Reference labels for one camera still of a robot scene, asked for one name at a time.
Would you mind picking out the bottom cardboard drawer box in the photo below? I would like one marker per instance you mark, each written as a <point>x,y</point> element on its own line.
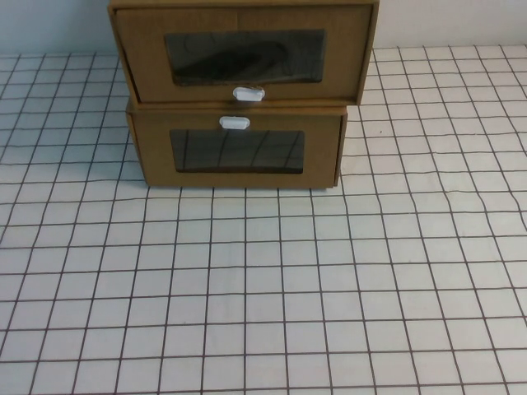
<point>288,111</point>

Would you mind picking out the top cardboard drawer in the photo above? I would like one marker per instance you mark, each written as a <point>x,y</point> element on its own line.
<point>243,3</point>

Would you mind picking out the white grid tablecloth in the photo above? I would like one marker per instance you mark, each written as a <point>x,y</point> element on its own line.
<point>263,308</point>

